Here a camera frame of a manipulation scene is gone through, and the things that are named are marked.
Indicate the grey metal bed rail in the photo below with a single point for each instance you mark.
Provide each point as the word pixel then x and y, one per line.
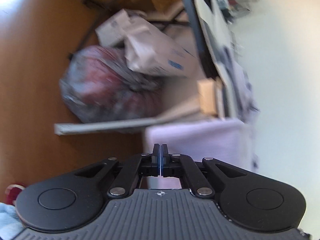
pixel 183 112

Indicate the grey plastic garbage bag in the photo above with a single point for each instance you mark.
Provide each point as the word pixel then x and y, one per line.
pixel 99 87

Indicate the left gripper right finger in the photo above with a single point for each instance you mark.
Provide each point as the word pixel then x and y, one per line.
pixel 186 170

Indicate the lavender ribbed pajama garment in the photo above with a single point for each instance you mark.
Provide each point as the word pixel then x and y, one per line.
pixel 229 140

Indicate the cardboard box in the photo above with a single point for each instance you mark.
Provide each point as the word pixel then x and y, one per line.
pixel 207 96

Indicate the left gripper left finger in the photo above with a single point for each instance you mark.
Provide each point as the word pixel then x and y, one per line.
pixel 133 170

